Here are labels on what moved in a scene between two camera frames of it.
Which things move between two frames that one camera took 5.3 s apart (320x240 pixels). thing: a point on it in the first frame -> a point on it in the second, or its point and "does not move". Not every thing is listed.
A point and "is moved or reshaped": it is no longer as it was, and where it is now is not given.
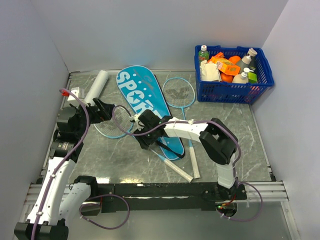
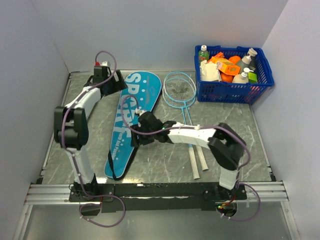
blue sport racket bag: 141,89 is moved or reshaped
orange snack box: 225,65 does not move
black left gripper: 103,114 -> 119,85
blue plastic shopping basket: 244,93 does not move
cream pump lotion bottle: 242,78 does not move
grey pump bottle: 249,61 does not move
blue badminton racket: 120,125 -> 180,93
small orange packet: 220,55 does not move
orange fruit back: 234,59 does not move
